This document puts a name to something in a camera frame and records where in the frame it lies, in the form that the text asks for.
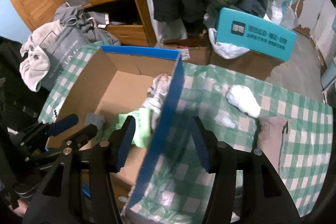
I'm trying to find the white plastic bag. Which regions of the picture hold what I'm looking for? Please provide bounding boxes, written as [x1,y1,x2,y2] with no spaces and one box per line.
[208,28,250,60]

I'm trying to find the blue cardboard box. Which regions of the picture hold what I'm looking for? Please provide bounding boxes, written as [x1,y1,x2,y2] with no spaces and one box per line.
[47,46,184,209]

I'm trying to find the grey sock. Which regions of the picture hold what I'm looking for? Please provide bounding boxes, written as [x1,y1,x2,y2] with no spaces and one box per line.
[84,113,105,131]

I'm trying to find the light green cloth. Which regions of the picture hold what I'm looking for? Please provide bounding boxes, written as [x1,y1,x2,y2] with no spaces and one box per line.
[96,107,152,148]

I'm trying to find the brown cardboard box floor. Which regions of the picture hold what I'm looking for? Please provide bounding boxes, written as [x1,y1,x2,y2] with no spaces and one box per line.
[210,51,283,80]

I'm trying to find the small white tissue piece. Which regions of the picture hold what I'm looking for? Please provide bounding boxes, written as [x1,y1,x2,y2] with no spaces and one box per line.
[215,110,236,128]

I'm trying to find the green checkered tablecloth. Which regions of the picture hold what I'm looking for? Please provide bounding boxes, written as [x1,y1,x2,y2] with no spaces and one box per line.
[39,41,333,223]

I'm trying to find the grey clothes pile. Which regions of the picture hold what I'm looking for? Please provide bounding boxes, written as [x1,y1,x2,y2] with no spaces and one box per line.
[54,0,121,46]

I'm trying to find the white patterned cloth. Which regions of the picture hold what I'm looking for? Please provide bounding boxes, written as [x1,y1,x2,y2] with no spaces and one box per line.
[142,73,171,114]

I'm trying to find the grey paper shopping bag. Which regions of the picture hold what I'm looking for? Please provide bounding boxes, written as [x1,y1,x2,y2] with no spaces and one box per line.
[41,27,90,91]

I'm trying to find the grey-brown knit sleeve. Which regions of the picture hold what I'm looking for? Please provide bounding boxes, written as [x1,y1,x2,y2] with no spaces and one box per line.
[257,117,288,174]

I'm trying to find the teal shoe box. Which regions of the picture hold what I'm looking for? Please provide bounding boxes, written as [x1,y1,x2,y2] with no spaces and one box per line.
[217,8,296,61]

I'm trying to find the person's left hand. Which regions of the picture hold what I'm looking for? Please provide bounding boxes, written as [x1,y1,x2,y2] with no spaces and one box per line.
[9,200,29,218]

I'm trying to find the pale pink towel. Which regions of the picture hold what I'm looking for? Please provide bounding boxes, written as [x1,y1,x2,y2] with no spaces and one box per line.
[19,20,64,92]

